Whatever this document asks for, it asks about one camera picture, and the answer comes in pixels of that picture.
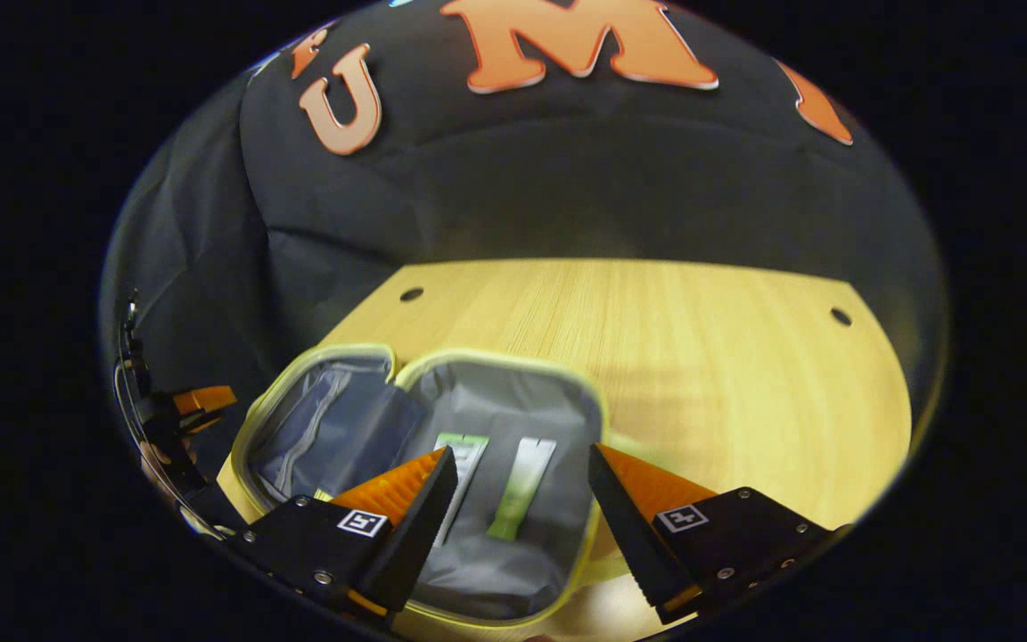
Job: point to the white tube with green label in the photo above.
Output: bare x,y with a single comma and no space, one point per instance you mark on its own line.
467,450

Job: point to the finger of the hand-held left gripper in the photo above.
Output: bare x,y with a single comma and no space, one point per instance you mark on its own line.
200,423
206,399

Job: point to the small white green tube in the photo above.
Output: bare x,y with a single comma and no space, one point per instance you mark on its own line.
522,486

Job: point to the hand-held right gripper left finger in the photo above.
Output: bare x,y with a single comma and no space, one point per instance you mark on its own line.
411,535

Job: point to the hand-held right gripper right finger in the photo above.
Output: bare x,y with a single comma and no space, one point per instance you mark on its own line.
629,535

